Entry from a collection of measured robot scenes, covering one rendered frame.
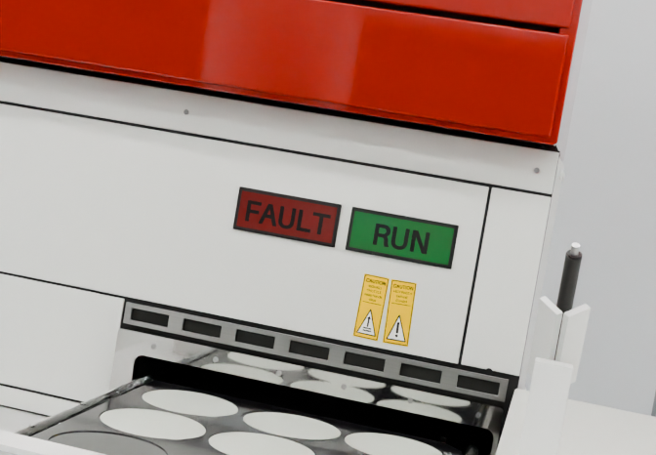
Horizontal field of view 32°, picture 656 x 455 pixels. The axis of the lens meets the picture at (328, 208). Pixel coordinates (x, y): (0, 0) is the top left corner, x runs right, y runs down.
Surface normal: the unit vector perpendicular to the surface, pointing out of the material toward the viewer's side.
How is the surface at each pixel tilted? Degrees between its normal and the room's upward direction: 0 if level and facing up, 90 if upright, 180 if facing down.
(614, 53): 90
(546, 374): 90
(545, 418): 90
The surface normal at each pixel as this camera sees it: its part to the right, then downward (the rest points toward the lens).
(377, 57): -0.21, 0.02
